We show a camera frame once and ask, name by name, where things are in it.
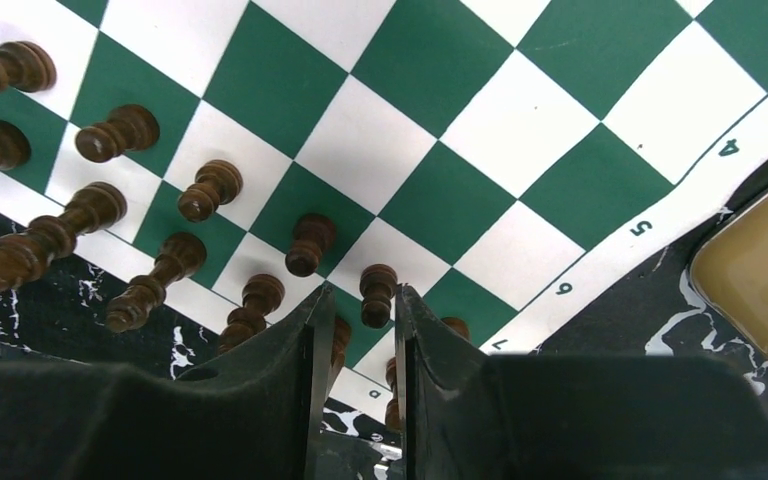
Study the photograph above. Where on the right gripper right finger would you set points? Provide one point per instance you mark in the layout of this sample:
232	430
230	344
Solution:
470	415

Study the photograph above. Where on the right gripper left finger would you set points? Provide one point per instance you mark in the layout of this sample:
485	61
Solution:
251	413

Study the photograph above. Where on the brown pawn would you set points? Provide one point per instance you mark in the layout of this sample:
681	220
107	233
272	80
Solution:
377	287
459	326
217	182
26	66
129	127
313	235

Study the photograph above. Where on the brown rook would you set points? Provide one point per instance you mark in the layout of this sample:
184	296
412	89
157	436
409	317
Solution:
341	339

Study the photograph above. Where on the brown bishop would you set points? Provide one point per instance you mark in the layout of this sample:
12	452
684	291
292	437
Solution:
261	295

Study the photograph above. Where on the brown queen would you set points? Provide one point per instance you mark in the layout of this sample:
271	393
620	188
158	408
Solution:
180	256

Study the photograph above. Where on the brown king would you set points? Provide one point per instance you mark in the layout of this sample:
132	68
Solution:
26	256

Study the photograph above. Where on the green white chess board mat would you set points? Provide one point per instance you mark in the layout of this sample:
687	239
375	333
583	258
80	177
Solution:
508	159

